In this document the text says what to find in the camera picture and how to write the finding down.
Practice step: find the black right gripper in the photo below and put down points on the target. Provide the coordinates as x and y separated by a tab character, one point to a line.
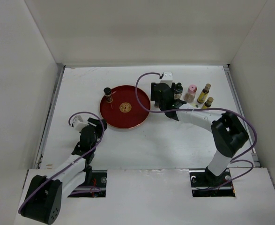
153	96

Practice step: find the front yellow sauce bottle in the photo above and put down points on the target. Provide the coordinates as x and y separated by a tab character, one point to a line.
208	103

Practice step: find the yellow sauce bottle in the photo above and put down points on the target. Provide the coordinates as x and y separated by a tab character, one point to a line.
204	93
208	103

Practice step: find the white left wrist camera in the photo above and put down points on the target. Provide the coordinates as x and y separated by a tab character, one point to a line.
78	123

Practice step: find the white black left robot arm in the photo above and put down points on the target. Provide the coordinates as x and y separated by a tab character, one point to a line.
74	177

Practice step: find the red round tray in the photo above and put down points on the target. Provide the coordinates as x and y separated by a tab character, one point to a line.
128	109

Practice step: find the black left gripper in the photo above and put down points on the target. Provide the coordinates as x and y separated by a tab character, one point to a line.
98	126

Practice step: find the back yellow sauce bottle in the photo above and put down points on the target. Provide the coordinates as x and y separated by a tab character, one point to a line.
204	93

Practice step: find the right metal table rail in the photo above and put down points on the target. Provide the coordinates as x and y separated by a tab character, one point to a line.
240	111

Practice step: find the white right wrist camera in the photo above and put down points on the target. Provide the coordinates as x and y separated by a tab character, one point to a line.
167	78

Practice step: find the metal table rail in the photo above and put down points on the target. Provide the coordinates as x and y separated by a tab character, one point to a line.
240	111
55	93

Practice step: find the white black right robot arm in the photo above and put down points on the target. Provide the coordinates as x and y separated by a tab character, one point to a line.
228	132

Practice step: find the left metal table rail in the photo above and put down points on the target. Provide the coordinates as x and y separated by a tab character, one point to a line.
55	93

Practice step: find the pink-cap spice jar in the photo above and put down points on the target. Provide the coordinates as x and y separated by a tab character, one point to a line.
190	94

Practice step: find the back black-knob spice jar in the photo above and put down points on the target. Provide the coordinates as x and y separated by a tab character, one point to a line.
178	91

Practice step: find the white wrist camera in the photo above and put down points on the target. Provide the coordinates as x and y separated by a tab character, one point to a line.
167	78
78	123

